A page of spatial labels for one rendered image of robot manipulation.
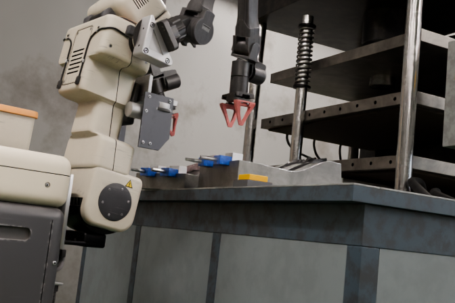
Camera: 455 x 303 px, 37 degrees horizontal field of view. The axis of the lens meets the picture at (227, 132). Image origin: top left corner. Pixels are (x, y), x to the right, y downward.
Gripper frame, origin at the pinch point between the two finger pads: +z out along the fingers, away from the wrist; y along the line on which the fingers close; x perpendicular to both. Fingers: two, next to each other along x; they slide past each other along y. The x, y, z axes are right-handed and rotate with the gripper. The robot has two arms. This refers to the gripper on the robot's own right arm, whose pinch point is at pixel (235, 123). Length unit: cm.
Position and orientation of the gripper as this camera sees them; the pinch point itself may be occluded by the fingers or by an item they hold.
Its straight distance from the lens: 211.6
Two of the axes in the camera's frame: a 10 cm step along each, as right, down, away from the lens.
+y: -4.8, 0.8, 8.7
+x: -8.7, -1.5, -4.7
